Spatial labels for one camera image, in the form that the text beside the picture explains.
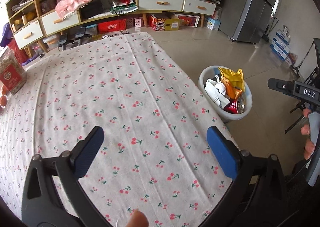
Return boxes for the broom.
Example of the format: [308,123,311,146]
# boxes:
[265,17,279,43]

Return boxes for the white plastic bin blue marks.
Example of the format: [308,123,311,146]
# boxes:
[198,66,253,121]

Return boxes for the clear storage box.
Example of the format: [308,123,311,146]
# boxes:
[42,35,60,48]

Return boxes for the red cartoon face can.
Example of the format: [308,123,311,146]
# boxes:
[223,98,245,114]

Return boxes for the yellow snack packet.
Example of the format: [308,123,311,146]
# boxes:
[218,67,245,93]

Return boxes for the blue white carton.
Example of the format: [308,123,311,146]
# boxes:
[270,45,290,61]
[275,26,292,43]
[272,38,291,51]

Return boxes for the white drawer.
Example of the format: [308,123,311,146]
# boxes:
[138,0,185,13]
[40,10,80,36]
[14,20,44,49]
[183,0,217,16]

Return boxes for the red box white frame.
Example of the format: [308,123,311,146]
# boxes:
[175,13,202,28]

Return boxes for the purple bag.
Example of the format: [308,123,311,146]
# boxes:
[0,23,13,48]

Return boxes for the green white bag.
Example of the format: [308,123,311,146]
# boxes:
[111,0,138,14]

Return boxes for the red gift bag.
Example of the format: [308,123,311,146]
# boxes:
[7,41,29,65]

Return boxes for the grey refrigerator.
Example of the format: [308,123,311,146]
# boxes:
[219,0,283,44]

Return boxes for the white paper bag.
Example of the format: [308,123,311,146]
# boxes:
[205,75,230,110]

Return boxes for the person's right hand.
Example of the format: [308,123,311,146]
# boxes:
[300,108,315,160]

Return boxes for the flat mop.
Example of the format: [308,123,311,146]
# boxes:
[291,40,315,79]

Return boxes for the blue white box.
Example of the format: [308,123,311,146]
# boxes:
[205,16,222,31]

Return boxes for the printed cardboard box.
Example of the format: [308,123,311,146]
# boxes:
[149,13,181,31]

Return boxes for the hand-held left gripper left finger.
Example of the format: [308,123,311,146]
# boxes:
[21,126,110,227]

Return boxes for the cherry print tablecloth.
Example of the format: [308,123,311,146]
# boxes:
[0,32,240,227]

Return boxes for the orange snack wrapper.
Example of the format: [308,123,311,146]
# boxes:
[221,77,242,100]

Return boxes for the red gift box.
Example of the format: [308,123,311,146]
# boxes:
[97,19,127,35]

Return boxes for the dark chair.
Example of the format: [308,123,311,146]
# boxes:
[285,38,320,134]

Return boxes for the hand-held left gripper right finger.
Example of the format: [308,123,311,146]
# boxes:
[200,126,292,227]

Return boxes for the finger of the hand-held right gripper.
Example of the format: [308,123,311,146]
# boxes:
[267,78,296,98]

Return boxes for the black bag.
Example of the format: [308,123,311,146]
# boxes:
[79,0,104,19]

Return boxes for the black grey handheld device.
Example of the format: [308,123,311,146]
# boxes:
[59,33,70,51]
[75,31,87,46]

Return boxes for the clear jar red label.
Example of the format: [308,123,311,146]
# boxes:
[0,48,27,95]

